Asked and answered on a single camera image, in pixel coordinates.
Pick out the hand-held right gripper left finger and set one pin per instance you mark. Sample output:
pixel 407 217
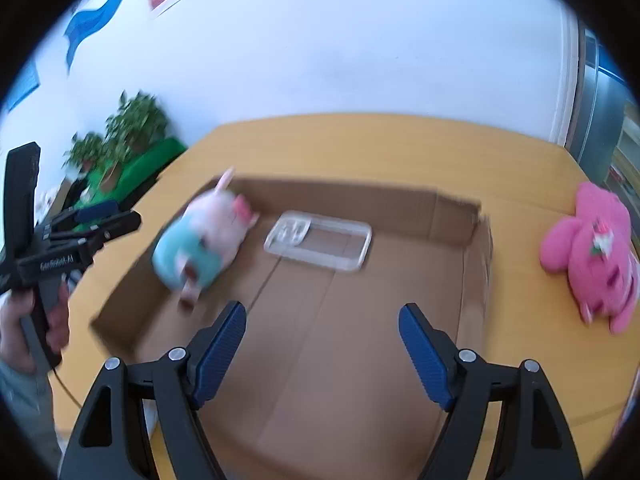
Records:
pixel 220 355

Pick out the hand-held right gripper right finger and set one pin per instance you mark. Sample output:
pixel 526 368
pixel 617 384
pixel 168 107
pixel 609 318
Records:
pixel 425 360

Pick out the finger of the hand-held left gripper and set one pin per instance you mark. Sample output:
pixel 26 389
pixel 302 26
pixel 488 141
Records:
pixel 110 227
pixel 95 212

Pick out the brown cardboard box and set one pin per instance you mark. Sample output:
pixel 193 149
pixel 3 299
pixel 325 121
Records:
pixel 350 335

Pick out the pink pig plush teal outfit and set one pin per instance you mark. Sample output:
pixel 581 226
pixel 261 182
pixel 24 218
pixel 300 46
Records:
pixel 210 240

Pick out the clear phone case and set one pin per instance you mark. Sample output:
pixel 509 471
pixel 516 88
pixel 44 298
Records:
pixel 290 232

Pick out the wooden desktop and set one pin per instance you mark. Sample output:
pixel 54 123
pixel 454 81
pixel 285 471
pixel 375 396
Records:
pixel 400 150

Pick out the person's left hand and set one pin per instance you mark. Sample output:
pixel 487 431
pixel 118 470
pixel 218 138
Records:
pixel 12 335

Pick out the small potted green plant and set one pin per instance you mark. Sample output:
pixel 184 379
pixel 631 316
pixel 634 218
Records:
pixel 85 150

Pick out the bright pink plush toy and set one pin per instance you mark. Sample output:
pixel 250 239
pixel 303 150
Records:
pixel 590 255

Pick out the glass partition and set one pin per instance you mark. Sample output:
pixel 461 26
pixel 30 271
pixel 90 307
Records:
pixel 600 125

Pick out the blue banner on glass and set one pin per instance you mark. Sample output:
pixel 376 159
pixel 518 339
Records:
pixel 612 67

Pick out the blue wall poster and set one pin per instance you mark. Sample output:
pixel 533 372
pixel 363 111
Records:
pixel 25 85

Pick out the blue wave wall decal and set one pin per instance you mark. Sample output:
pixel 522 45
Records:
pixel 90 20

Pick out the white door frame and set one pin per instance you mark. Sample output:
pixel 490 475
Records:
pixel 565 85

